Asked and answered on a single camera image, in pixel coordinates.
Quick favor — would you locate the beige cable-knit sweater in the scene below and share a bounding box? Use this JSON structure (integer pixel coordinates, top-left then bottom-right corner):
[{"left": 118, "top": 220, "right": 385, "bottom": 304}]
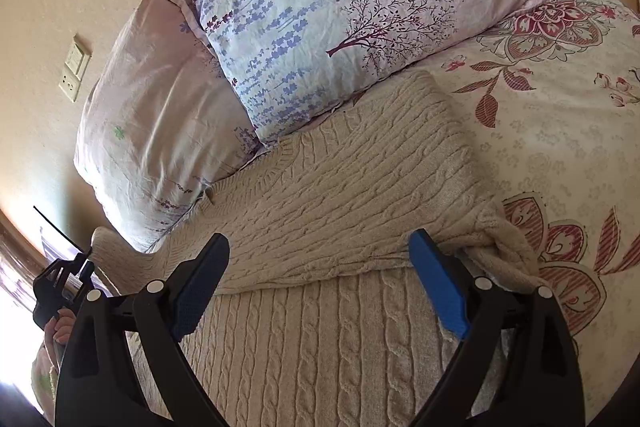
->
[{"left": 92, "top": 68, "right": 540, "bottom": 426}]

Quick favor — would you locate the person's left hand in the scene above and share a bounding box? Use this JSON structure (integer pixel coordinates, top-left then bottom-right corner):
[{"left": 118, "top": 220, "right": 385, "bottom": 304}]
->
[{"left": 44, "top": 308, "right": 76, "bottom": 364}]

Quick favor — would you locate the pale pink pillow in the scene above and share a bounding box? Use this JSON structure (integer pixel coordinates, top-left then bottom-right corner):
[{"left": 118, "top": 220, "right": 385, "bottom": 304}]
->
[{"left": 74, "top": 0, "right": 260, "bottom": 254}]

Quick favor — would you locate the floral bed quilt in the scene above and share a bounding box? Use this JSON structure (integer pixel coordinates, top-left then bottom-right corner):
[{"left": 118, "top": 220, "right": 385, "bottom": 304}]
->
[{"left": 424, "top": 0, "right": 639, "bottom": 419}]

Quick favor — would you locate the wall switch and socket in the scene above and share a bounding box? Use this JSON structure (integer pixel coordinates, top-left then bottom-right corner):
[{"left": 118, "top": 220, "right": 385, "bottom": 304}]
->
[{"left": 58, "top": 36, "right": 91, "bottom": 103}]

